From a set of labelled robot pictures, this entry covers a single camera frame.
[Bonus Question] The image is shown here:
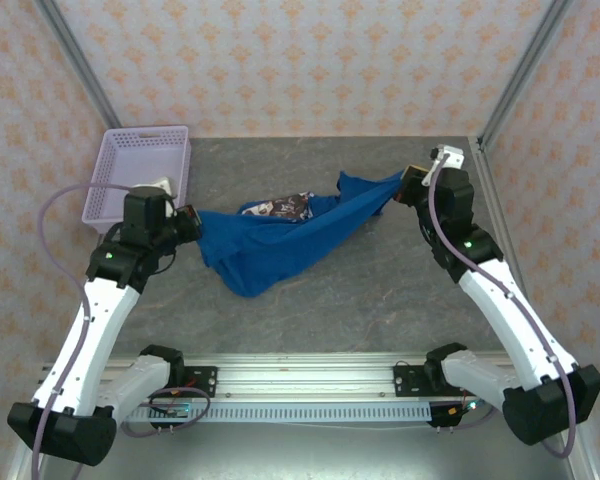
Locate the lavender plastic basket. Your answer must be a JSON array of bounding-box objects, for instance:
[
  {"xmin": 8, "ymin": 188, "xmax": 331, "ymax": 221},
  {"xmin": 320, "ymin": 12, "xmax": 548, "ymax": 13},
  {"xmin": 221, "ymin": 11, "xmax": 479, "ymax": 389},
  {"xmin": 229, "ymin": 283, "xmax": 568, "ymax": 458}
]
[{"xmin": 81, "ymin": 124, "xmax": 191, "ymax": 235}]

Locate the white slotted cable duct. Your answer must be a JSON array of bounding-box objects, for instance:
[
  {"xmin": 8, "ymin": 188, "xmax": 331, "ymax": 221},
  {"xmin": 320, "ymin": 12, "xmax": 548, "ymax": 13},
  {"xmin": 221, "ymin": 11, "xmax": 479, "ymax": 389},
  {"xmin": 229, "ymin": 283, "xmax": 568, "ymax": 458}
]
[{"xmin": 54, "ymin": 403, "xmax": 434, "ymax": 424}]

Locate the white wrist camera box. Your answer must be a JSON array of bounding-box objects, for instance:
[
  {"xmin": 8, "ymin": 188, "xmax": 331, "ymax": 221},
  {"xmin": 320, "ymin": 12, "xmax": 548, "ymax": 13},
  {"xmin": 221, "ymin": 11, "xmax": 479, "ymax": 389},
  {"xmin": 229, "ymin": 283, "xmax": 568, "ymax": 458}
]
[
  {"xmin": 428, "ymin": 143, "xmax": 466, "ymax": 171},
  {"xmin": 129, "ymin": 174, "xmax": 177, "ymax": 219}
]

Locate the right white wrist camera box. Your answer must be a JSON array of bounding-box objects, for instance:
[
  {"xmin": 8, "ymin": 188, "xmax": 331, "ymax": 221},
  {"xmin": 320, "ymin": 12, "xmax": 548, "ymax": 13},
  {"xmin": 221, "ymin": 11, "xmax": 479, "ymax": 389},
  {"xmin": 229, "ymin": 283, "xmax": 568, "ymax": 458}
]
[{"xmin": 428, "ymin": 143, "xmax": 466, "ymax": 171}]

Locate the aluminium table side rail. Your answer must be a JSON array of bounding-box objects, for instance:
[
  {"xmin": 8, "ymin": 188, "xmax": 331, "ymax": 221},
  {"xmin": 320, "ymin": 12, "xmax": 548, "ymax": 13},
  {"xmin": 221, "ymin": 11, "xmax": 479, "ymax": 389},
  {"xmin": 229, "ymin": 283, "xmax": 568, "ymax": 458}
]
[{"xmin": 469, "ymin": 137, "xmax": 551, "ymax": 361}]

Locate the small circuit board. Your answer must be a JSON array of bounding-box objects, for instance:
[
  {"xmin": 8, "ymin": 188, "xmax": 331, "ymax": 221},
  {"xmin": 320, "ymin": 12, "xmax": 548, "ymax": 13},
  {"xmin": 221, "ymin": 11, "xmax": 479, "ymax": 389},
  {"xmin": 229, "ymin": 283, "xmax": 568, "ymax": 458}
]
[
  {"xmin": 447, "ymin": 397, "xmax": 496, "ymax": 416},
  {"xmin": 152, "ymin": 399, "xmax": 191, "ymax": 419}
]

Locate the aluminium frame post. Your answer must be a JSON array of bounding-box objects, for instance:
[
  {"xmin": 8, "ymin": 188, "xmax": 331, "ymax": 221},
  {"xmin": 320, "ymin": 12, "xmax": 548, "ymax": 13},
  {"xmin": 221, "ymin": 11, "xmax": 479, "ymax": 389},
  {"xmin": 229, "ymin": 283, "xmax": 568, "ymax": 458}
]
[
  {"xmin": 478, "ymin": 0, "xmax": 576, "ymax": 146},
  {"xmin": 32, "ymin": 0, "xmax": 124, "ymax": 130}
]

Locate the blue printed t-shirt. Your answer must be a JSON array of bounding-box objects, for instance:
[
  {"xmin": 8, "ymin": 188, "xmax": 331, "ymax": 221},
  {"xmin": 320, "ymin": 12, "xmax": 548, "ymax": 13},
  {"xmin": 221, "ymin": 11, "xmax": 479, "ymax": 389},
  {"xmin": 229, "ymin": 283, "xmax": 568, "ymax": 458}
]
[{"xmin": 195, "ymin": 169, "xmax": 406, "ymax": 300}]

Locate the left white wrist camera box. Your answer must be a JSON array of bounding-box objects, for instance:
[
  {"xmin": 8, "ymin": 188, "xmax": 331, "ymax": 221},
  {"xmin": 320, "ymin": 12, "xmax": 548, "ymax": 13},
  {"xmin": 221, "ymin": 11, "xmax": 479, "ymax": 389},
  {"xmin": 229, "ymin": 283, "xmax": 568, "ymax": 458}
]
[{"xmin": 129, "ymin": 174, "xmax": 177, "ymax": 219}]

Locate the grey metal lower panel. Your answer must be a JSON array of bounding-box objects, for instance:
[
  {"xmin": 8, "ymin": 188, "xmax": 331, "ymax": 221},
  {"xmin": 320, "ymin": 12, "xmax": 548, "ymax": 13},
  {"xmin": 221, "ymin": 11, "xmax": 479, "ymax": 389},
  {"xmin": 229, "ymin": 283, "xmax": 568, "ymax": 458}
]
[{"xmin": 34, "ymin": 419, "xmax": 576, "ymax": 480}]

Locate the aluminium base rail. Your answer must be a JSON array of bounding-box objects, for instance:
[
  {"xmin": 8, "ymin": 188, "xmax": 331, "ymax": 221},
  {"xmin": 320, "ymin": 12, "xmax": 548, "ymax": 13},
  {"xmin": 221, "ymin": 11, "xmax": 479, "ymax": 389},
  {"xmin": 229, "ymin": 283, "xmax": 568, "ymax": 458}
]
[{"xmin": 32, "ymin": 352, "xmax": 579, "ymax": 401}]

